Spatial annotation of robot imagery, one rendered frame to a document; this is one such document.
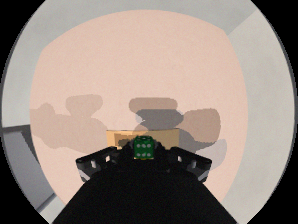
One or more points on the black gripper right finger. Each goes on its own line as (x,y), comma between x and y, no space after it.
(194,163)

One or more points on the orange flat mat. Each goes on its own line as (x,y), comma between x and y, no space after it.
(168,137)

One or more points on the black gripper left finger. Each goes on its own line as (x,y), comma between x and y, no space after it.
(89,164)

